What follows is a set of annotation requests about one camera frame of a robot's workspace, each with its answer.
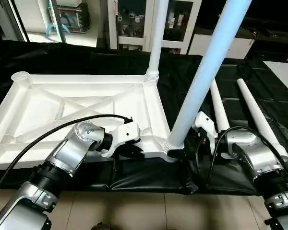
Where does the white plastic table top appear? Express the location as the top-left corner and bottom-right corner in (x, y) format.
(0, 72), (184, 171)

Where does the storage rack with items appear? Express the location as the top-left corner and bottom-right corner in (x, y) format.
(46, 0), (92, 36)

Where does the white plastic table leg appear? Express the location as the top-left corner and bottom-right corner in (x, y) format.
(210, 79), (230, 133)
(164, 0), (252, 152)
(145, 0), (168, 81)
(237, 79), (288, 162)

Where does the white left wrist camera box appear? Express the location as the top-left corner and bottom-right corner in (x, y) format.
(102, 122), (141, 158)

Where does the white glass door cabinet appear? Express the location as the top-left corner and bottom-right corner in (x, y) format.
(107, 0), (202, 53)

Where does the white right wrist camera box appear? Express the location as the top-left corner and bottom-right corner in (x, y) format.
(192, 111), (217, 155)

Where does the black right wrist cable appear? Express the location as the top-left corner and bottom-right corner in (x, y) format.
(197, 126), (279, 185)

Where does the black work mat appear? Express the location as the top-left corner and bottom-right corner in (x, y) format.
(0, 41), (288, 196)

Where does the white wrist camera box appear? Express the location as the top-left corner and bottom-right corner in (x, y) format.
(102, 122), (141, 158)
(192, 111), (217, 155)

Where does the white drawer unit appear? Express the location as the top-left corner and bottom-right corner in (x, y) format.
(188, 34), (256, 60)

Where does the white flat panel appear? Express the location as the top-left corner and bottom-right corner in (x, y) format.
(263, 60), (288, 89)

